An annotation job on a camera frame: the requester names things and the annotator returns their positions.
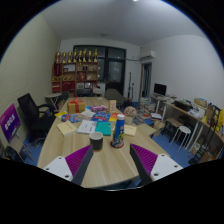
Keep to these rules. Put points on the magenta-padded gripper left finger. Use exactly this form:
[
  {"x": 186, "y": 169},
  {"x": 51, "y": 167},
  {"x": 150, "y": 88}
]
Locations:
[{"x": 77, "y": 160}]

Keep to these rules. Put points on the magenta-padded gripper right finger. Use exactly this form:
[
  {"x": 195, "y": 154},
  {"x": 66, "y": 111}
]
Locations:
[{"x": 145, "y": 160}]

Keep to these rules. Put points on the blue drink bottle white cap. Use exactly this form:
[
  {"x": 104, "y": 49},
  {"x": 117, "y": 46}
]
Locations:
[{"x": 118, "y": 131}]

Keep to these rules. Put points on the black cup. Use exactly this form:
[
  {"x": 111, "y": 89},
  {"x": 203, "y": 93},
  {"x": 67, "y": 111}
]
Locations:
[{"x": 96, "y": 141}]

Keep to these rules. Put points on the pale yellow envelope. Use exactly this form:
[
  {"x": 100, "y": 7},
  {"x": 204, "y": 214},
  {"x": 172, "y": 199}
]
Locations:
[{"x": 130, "y": 130}]

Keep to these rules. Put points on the beige book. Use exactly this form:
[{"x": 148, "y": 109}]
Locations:
[{"x": 66, "y": 128}]

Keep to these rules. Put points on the white booklet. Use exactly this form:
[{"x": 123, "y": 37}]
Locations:
[{"x": 86, "y": 127}]

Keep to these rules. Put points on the flat round red coaster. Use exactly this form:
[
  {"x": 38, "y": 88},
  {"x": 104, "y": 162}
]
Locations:
[{"x": 112, "y": 145}]

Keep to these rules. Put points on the green book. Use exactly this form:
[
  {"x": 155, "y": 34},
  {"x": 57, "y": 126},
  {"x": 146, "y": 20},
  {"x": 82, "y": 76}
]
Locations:
[{"x": 103, "y": 128}]

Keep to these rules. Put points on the white round stool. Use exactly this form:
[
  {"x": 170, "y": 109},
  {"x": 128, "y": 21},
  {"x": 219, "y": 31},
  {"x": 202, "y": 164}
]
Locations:
[{"x": 182, "y": 129}]

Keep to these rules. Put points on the blue picture book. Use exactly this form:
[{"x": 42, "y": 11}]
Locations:
[{"x": 101, "y": 116}]

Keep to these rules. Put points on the pinkish round ball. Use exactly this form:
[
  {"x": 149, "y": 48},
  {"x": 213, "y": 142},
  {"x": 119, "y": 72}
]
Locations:
[{"x": 130, "y": 111}]

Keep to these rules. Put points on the gold gift box red ribbon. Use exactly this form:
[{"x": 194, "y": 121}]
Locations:
[{"x": 76, "y": 107}]

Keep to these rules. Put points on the orange book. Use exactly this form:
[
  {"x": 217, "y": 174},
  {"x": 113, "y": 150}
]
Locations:
[{"x": 113, "y": 117}]

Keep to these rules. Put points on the pink flat box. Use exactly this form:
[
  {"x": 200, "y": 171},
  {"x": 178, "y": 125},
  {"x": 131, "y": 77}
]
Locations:
[{"x": 98, "y": 108}]

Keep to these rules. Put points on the black office chair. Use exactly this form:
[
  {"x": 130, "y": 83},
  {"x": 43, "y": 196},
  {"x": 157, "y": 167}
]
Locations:
[{"x": 35, "y": 120}]

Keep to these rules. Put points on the long wooden side desk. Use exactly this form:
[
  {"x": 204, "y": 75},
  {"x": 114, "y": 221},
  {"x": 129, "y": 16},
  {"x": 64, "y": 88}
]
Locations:
[{"x": 181, "y": 112}]

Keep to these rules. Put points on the small cardboard stand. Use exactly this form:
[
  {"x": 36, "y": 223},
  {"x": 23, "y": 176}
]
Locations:
[{"x": 112, "y": 106}]

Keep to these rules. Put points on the black bag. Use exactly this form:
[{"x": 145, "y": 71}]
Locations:
[{"x": 14, "y": 154}]

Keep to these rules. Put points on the small round side table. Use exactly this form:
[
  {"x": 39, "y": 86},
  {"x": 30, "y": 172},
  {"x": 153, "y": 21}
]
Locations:
[{"x": 53, "y": 96}]

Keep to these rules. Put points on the grey chair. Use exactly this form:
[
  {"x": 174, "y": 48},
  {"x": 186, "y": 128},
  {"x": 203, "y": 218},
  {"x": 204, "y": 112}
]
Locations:
[{"x": 114, "y": 96}]

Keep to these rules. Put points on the black computer monitor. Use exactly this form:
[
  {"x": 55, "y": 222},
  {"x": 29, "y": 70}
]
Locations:
[{"x": 160, "y": 89}]

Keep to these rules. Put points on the purple sign board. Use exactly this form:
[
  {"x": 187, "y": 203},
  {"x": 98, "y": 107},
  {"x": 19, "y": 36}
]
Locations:
[{"x": 9, "y": 122}]

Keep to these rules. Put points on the wooden shelf unit with trophies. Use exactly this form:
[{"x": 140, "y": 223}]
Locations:
[{"x": 75, "y": 71}]

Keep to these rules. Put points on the dark glass double door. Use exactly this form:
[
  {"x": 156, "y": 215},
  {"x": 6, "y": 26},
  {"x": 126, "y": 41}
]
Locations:
[{"x": 115, "y": 70}]

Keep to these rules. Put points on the white air conditioner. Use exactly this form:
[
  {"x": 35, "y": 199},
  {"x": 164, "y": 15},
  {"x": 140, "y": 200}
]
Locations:
[{"x": 147, "y": 55}]

